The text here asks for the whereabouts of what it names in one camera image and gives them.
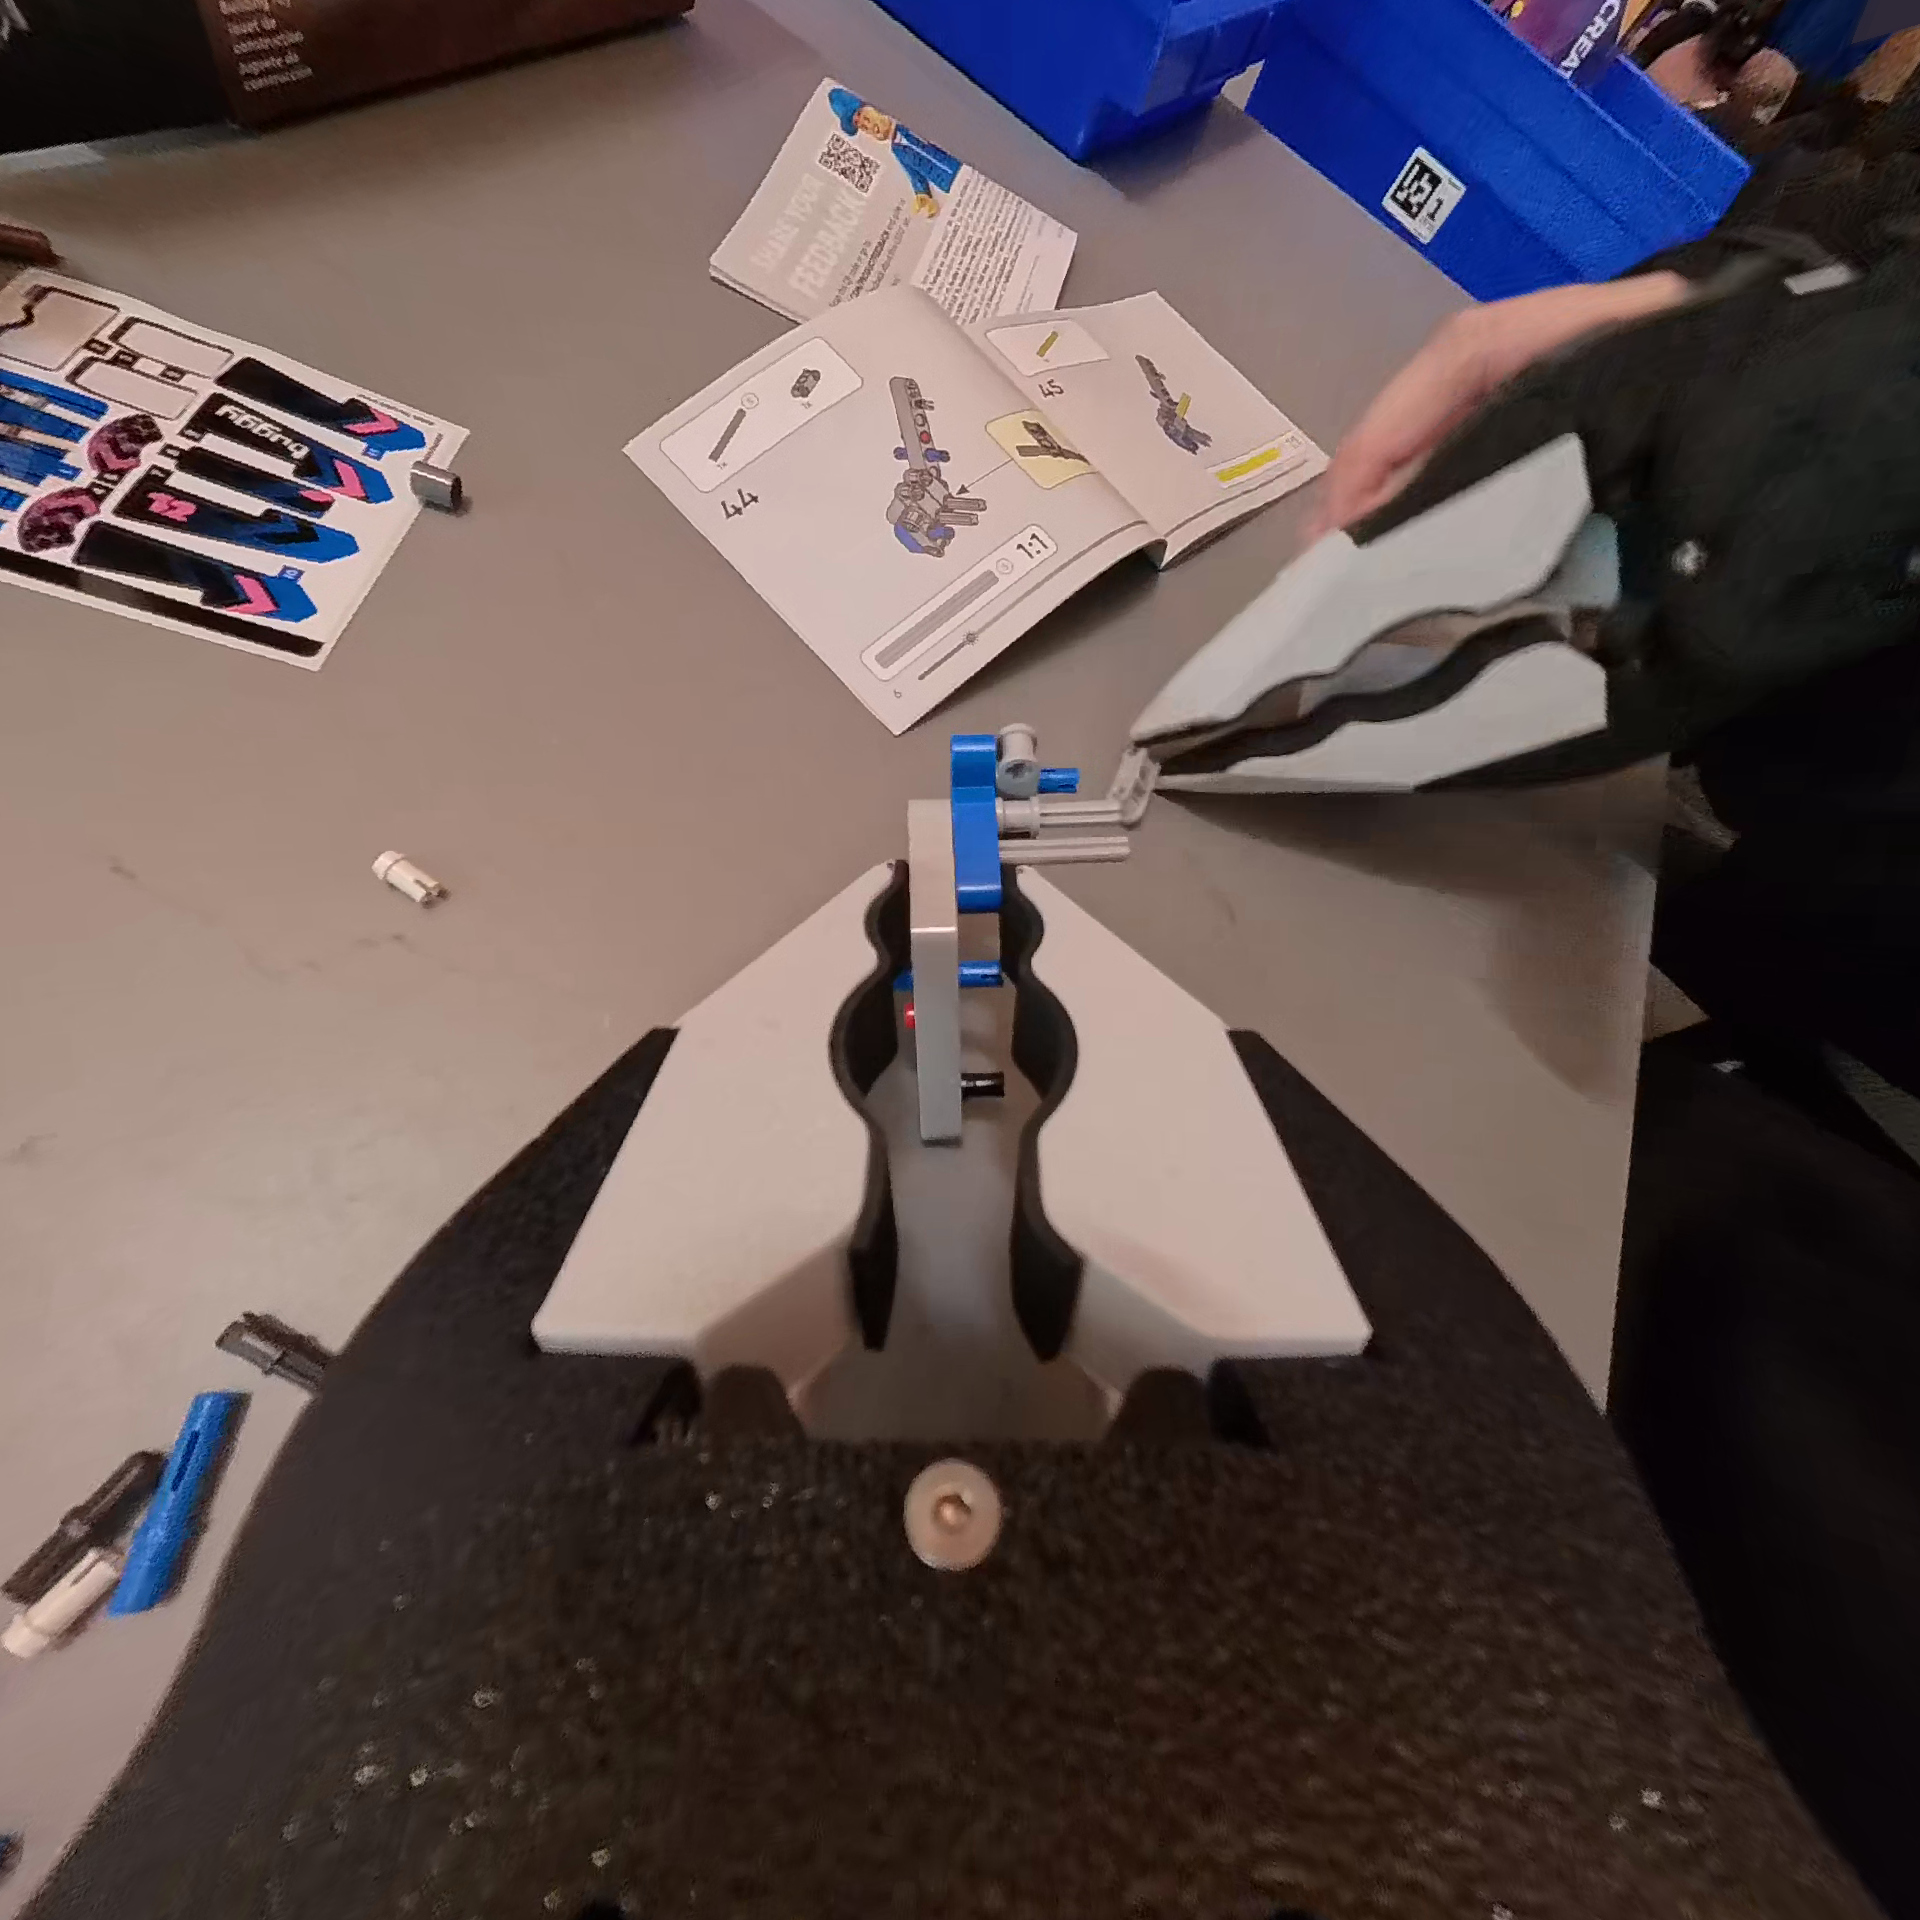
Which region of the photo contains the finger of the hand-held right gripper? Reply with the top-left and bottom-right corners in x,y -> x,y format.
1131,438 -> 1626,752
1155,638 -> 1618,792

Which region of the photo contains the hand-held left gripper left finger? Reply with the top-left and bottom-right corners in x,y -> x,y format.
533,863 -> 914,1390

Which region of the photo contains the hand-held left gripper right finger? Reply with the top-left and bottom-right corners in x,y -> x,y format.
1017,870 -> 1375,1396

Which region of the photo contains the grey and blue lego assembly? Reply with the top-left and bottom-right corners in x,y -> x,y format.
903,722 -> 1133,1150

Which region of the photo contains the large purple lego box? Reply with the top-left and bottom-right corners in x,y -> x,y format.
1477,0 -> 1660,85

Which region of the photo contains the open lego instruction booklet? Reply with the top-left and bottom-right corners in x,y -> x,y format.
623,286 -> 1335,736

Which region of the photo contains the pile of loose lego pieces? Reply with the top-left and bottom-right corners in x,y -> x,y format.
0,1311 -> 331,1660

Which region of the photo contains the lego sticker sheet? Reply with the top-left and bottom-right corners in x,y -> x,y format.
0,269 -> 471,671

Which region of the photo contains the black lego set box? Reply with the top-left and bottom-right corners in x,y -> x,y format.
0,0 -> 700,152

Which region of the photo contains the person's right hand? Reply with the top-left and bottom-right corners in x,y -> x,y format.
1329,269 -> 1697,519

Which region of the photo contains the blue storage bin white tag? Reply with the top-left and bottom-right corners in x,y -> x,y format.
1245,0 -> 1757,301

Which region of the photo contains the person's dark clothing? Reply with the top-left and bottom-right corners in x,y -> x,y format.
1605,719 -> 1920,1920

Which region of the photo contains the blue divided storage bin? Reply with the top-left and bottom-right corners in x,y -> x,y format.
871,0 -> 1292,164

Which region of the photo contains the white leaflet with blue figure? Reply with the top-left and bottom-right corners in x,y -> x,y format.
709,77 -> 1079,328

